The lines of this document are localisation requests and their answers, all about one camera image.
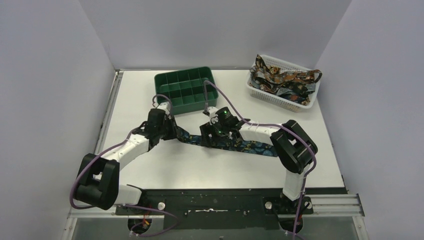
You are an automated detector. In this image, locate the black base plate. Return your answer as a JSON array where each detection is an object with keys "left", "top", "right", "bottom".
[{"left": 115, "top": 188, "right": 347, "bottom": 231}]

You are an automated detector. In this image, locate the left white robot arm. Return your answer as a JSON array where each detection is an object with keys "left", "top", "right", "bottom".
[{"left": 69, "top": 108, "right": 178, "bottom": 215}]

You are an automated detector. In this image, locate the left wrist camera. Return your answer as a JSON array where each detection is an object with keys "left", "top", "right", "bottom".
[{"left": 155, "top": 101, "right": 173, "bottom": 116}]

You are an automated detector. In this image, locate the pile of patterned ties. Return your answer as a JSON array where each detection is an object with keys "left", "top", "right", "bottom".
[{"left": 247, "top": 54, "right": 323, "bottom": 106}]

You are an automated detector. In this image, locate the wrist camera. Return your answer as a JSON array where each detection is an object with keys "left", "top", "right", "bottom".
[
  {"left": 202, "top": 106, "right": 219, "bottom": 120},
  {"left": 155, "top": 101, "right": 173, "bottom": 116}
]

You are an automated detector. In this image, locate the green compartment tray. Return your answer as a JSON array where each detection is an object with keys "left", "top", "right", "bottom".
[{"left": 154, "top": 66, "right": 219, "bottom": 115}]

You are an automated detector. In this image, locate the white plastic basket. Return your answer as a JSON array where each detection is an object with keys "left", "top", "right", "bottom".
[{"left": 246, "top": 54, "right": 323, "bottom": 113}]

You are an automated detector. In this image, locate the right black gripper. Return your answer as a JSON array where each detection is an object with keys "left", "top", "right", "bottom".
[{"left": 200, "top": 117, "right": 229, "bottom": 148}]

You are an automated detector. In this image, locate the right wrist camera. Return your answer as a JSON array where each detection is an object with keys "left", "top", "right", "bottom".
[{"left": 202, "top": 106, "right": 219, "bottom": 120}]

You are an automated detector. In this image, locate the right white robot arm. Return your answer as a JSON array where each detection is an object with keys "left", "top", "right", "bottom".
[{"left": 200, "top": 106, "right": 318, "bottom": 201}]

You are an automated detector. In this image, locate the blue patterned tie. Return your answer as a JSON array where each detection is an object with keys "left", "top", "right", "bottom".
[{"left": 177, "top": 129, "right": 278, "bottom": 157}]

